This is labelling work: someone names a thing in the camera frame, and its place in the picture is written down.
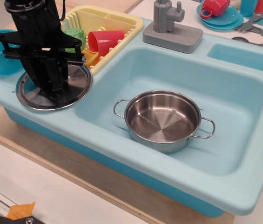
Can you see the grey toy fork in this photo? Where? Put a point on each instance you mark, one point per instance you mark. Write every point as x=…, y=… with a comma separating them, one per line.
x=249, y=24

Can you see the steel pot with handles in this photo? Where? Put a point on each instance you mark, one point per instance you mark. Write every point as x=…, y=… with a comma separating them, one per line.
x=163, y=120

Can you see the round steel pot lid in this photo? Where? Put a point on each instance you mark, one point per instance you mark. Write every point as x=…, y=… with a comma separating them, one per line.
x=75, y=88

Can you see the orange toy piece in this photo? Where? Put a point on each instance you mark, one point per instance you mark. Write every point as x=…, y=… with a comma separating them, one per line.
x=90, y=57

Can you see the teal plate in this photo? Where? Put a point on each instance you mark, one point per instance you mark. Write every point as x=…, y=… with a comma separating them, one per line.
x=228, y=17
x=233, y=25

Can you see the black device base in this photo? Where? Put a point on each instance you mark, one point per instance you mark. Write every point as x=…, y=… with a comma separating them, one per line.
x=26, y=220

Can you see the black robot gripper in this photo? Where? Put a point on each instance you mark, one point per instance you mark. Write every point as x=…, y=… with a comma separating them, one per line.
x=39, y=33

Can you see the yellow dish rack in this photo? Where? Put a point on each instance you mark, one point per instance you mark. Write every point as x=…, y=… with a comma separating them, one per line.
x=93, y=18

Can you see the orange tape piece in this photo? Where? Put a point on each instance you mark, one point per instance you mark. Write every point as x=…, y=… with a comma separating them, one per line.
x=20, y=211

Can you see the teal plate top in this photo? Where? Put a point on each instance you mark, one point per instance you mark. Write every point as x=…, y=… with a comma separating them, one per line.
x=228, y=17

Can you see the green toy artichoke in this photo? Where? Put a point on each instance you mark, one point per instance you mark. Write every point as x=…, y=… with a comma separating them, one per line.
x=77, y=34

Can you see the teal cup background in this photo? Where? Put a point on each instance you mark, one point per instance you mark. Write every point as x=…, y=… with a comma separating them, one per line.
x=247, y=7

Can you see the red plastic cup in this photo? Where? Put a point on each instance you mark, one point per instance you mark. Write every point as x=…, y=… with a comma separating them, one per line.
x=102, y=41

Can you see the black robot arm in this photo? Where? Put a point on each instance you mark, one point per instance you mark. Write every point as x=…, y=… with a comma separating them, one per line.
x=26, y=3

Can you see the grey toy faucet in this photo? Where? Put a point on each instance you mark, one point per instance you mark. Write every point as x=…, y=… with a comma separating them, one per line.
x=167, y=32

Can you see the red mug on plates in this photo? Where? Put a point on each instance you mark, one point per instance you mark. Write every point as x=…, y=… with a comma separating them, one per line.
x=215, y=8

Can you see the teal plate bottom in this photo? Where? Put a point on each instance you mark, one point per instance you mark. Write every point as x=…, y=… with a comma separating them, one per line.
x=233, y=25

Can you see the light blue toy sink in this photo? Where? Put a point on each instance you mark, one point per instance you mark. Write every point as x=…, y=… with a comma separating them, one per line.
x=222, y=76

